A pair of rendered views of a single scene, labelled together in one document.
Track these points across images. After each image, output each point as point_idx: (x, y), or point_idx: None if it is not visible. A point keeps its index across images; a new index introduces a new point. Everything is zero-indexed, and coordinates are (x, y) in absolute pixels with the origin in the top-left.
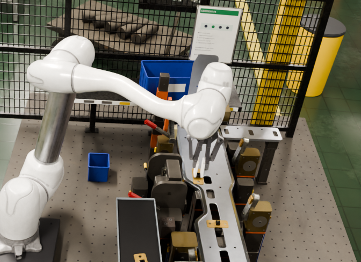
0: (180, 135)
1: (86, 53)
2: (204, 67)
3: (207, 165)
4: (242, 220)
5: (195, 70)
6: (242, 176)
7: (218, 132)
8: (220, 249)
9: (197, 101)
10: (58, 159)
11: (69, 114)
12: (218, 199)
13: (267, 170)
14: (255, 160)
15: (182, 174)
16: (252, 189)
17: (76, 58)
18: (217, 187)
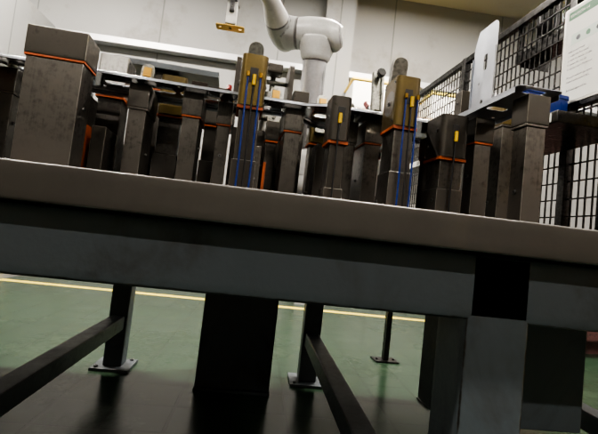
0: (412, 137)
1: (313, 19)
2: (485, 49)
3: (230, 4)
4: (325, 185)
5: (477, 60)
6: (383, 132)
7: None
8: (177, 92)
9: None
10: (306, 149)
11: (306, 89)
12: (279, 105)
13: (518, 192)
14: (394, 88)
15: (324, 124)
16: (333, 106)
17: (297, 17)
18: (307, 108)
